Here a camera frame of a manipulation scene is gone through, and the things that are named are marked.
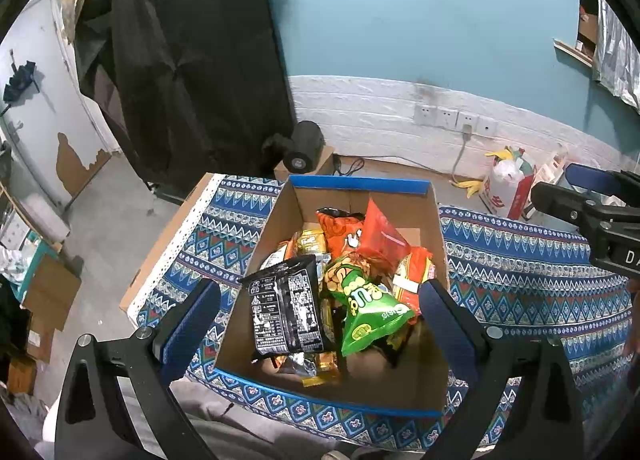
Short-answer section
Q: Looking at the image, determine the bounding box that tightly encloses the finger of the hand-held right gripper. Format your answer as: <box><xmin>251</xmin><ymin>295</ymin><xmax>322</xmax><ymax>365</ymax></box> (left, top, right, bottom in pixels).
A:
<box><xmin>565</xmin><ymin>163</ymin><xmax>640</xmax><ymax>193</ymax></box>
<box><xmin>531</xmin><ymin>183</ymin><xmax>608</xmax><ymax>236</ymax></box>

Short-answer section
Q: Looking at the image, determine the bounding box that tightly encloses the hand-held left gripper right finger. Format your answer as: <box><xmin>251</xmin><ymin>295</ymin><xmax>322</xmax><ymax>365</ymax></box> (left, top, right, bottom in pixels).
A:
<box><xmin>417</xmin><ymin>280</ymin><xmax>586</xmax><ymax>460</ymax></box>

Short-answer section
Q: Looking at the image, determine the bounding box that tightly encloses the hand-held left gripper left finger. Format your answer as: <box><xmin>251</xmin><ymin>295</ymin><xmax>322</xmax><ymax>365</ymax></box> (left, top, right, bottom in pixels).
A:
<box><xmin>54</xmin><ymin>277</ymin><xmax>221</xmax><ymax>460</ymax></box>

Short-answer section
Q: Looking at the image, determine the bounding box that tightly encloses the small red snack packet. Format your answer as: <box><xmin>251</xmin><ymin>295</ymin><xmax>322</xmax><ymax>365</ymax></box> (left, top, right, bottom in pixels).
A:
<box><xmin>392</xmin><ymin>246</ymin><xmax>436</xmax><ymax>313</ymax></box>

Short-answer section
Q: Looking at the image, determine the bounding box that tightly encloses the blue-edged cardboard box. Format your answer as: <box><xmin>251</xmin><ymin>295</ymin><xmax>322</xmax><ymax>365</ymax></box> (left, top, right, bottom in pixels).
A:
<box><xmin>212</xmin><ymin>175</ymin><xmax>451</xmax><ymax>418</ymax></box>

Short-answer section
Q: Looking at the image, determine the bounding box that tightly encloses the green bean snack bag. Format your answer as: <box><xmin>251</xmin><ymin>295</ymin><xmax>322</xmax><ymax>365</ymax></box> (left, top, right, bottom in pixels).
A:
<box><xmin>322</xmin><ymin>253</ymin><xmax>417</xmax><ymax>357</ymax></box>

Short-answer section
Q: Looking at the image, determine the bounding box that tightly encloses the black noodle packet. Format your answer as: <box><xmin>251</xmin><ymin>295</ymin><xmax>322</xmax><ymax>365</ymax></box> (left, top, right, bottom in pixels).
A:
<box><xmin>240</xmin><ymin>254</ymin><xmax>337</xmax><ymax>357</ymax></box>

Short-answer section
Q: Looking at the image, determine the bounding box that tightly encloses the large red snack bag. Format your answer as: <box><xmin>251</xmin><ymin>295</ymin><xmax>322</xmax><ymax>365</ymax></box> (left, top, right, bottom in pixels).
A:
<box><xmin>357</xmin><ymin>197</ymin><xmax>412</xmax><ymax>273</ymax></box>

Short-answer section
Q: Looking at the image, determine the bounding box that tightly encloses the silver foil packet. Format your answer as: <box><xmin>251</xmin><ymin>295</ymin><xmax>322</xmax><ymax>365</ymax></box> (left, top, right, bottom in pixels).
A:
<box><xmin>274</xmin><ymin>351</ymin><xmax>321</xmax><ymax>377</ymax></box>

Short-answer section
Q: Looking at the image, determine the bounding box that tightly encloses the orange glove-print snack bag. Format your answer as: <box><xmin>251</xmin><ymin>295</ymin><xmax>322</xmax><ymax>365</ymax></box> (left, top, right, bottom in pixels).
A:
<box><xmin>316</xmin><ymin>207</ymin><xmax>367</xmax><ymax>261</ymax></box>

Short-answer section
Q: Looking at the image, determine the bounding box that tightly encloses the white paper shopping bag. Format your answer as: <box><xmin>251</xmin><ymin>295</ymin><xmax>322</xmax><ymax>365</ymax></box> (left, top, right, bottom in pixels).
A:
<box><xmin>525</xmin><ymin>145</ymin><xmax>571</xmax><ymax>218</ymax></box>

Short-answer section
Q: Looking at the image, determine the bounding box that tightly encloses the red and white carton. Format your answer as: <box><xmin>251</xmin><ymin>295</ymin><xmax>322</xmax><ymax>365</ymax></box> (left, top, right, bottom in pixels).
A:
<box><xmin>480</xmin><ymin>173</ymin><xmax>536</xmax><ymax>221</ymax></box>

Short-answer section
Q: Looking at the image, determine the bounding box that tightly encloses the white plastic bag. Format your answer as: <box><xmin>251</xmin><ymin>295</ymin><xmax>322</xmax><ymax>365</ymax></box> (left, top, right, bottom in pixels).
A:
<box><xmin>492</xmin><ymin>157</ymin><xmax>526</xmax><ymax>191</ymax></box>

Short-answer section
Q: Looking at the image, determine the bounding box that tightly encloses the blue patterned blanket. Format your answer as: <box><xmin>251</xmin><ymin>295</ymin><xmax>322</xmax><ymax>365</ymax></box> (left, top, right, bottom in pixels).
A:
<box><xmin>120</xmin><ymin>173</ymin><xmax>633</xmax><ymax>451</ymax></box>

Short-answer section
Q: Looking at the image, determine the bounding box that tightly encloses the silver foil curtain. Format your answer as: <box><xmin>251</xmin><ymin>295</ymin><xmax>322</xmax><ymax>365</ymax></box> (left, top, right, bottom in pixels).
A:
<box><xmin>592</xmin><ymin>0</ymin><xmax>640</xmax><ymax>114</ymax></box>

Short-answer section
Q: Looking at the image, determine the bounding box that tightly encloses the brown cardboard carton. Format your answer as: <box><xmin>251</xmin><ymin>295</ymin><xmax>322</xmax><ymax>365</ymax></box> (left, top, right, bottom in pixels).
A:
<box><xmin>22</xmin><ymin>255</ymin><xmax>83</xmax><ymax>331</ymax></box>

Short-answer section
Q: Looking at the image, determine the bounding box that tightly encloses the cardboard box on ledge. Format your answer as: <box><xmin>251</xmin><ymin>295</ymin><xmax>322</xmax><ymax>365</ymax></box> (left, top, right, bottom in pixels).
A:
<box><xmin>577</xmin><ymin>0</ymin><xmax>601</xmax><ymax>54</ymax></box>

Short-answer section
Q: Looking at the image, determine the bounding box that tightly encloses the wooden shelving rack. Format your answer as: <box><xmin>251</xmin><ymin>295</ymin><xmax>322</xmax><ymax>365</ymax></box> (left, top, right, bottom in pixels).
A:
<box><xmin>0</xmin><ymin>175</ymin><xmax>68</xmax><ymax>261</ymax></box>

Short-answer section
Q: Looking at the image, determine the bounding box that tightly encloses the small brown cardboard box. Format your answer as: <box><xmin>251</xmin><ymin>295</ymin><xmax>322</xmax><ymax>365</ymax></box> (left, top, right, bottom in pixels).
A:
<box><xmin>272</xmin><ymin>145</ymin><xmax>336</xmax><ymax>181</ymax></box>

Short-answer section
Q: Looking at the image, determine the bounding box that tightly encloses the white peeling door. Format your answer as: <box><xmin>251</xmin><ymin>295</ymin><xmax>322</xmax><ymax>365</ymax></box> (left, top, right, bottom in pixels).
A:
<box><xmin>0</xmin><ymin>0</ymin><xmax>121</xmax><ymax>211</ymax></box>

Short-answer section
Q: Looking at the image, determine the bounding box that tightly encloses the black folded umbrella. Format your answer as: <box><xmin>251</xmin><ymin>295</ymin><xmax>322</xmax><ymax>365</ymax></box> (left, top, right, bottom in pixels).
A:
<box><xmin>2</xmin><ymin>60</ymin><xmax>41</xmax><ymax>106</ymax></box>

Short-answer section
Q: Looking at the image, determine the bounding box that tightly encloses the grey power cable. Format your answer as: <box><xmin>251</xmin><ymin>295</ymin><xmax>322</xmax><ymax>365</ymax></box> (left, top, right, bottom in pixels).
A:
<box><xmin>367</xmin><ymin>125</ymin><xmax>473</xmax><ymax>181</ymax></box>

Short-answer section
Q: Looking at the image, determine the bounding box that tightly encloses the wooden wall ledge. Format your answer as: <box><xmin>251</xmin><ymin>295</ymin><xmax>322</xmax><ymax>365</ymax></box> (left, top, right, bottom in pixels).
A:
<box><xmin>552</xmin><ymin>38</ymin><xmax>598</xmax><ymax>68</ymax></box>

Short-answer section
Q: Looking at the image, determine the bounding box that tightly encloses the black floor cable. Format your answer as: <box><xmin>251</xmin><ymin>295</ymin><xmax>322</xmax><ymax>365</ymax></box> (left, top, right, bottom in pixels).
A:
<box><xmin>332</xmin><ymin>155</ymin><xmax>366</xmax><ymax>176</ymax></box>

